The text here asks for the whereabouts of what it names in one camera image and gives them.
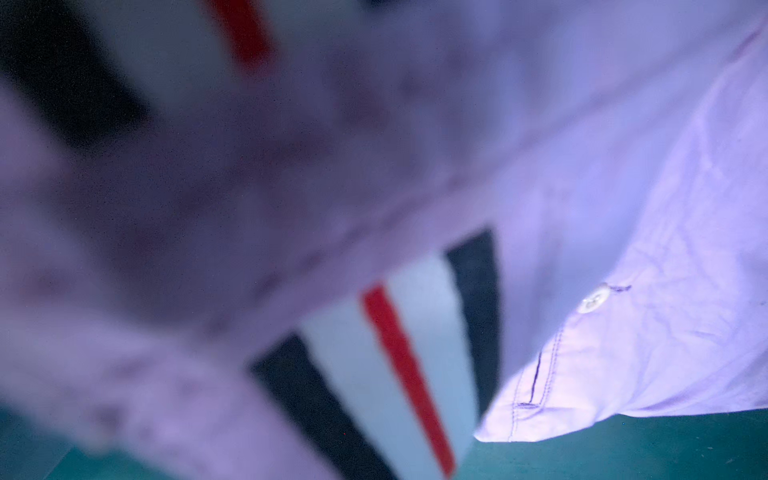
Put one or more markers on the purple pants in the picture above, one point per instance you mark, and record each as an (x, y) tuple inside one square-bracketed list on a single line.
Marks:
[(345, 239)]

